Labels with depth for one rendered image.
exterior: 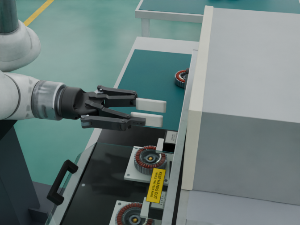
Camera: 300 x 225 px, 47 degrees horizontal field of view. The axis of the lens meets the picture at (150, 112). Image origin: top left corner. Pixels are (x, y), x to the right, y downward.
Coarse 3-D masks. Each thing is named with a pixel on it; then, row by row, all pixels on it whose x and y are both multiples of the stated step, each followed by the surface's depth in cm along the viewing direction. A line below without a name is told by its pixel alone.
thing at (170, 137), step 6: (168, 132) 111; (174, 132) 111; (168, 138) 108; (174, 138) 108; (162, 144) 112; (168, 144) 107; (174, 144) 107; (162, 150) 109; (168, 150) 108; (174, 150) 108
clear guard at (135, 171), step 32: (96, 160) 82; (128, 160) 82; (160, 160) 82; (64, 192) 79; (96, 192) 75; (128, 192) 75; (64, 224) 69; (96, 224) 69; (128, 224) 69; (160, 224) 69
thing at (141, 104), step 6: (138, 102) 79; (144, 102) 79; (150, 102) 79; (156, 102) 78; (162, 102) 78; (138, 108) 80; (144, 108) 80; (150, 108) 80; (156, 108) 79; (162, 108) 79
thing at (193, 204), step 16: (192, 64) 106; (192, 80) 99; (176, 144) 79; (176, 160) 75; (176, 176) 72; (176, 192) 69; (192, 192) 69; (208, 192) 69; (176, 208) 66; (192, 208) 66; (208, 208) 66; (224, 208) 66; (240, 208) 66; (256, 208) 66; (272, 208) 66; (288, 208) 66; (176, 224) 63; (192, 224) 63; (208, 224) 63; (224, 224) 63; (240, 224) 63; (256, 224) 63; (272, 224) 63; (288, 224) 63
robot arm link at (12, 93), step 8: (0, 72) 69; (0, 80) 68; (8, 80) 71; (0, 88) 66; (8, 88) 69; (16, 88) 73; (0, 96) 66; (8, 96) 69; (16, 96) 72; (0, 104) 66; (8, 104) 69; (16, 104) 73; (0, 112) 68; (8, 112) 71
